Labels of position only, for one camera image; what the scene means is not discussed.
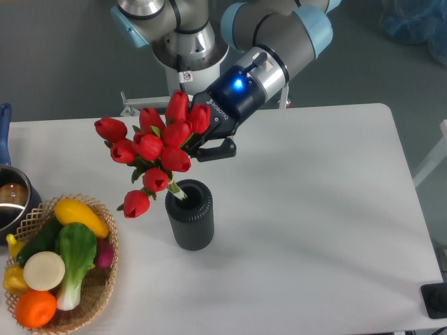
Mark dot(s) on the blue mesh bag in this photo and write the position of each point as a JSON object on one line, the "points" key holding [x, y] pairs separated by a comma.
{"points": [[416, 23]]}

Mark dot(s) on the orange fruit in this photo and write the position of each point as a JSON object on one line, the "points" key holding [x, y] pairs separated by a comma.
{"points": [[35, 309]]}

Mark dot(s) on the yellow banana tip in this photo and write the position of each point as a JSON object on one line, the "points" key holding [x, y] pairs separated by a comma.
{"points": [[14, 246]]}

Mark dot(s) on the woven wicker basket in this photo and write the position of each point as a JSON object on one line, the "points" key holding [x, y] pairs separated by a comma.
{"points": [[97, 285]]}

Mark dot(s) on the dark grey ribbed vase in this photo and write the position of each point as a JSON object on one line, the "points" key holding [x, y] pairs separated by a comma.
{"points": [[191, 219]]}

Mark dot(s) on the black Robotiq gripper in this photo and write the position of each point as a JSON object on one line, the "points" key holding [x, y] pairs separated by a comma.
{"points": [[232, 98]]}

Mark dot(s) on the yellow bell pepper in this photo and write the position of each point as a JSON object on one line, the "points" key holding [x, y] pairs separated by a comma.
{"points": [[14, 282]]}

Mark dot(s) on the dark blue saucepan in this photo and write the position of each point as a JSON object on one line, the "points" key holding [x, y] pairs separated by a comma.
{"points": [[18, 196]]}

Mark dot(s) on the green bok choy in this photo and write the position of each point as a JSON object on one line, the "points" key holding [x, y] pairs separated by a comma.
{"points": [[76, 244]]}

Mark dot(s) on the magenta radish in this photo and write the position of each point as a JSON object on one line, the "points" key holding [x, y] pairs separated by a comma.
{"points": [[104, 254]]}

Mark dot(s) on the black device at table edge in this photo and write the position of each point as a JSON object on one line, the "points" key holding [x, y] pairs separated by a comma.
{"points": [[434, 297]]}

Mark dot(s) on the yellow squash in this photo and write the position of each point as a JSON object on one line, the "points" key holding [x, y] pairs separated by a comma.
{"points": [[69, 211]]}

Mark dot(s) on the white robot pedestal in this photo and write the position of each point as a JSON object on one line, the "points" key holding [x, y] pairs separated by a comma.
{"points": [[191, 62]]}

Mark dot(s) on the white furniture frame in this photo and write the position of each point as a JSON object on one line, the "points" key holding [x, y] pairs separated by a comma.
{"points": [[436, 155]]}

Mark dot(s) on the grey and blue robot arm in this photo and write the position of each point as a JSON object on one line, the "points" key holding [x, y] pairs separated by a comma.
{"points": [[280, 37]]}

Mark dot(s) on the red tulip bouquet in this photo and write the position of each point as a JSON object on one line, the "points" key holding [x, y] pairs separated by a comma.
{"points": [[157, 149]]}

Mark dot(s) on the dark green cucumber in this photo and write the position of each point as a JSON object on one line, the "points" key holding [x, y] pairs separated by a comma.
{"points": [[44, 240]]}

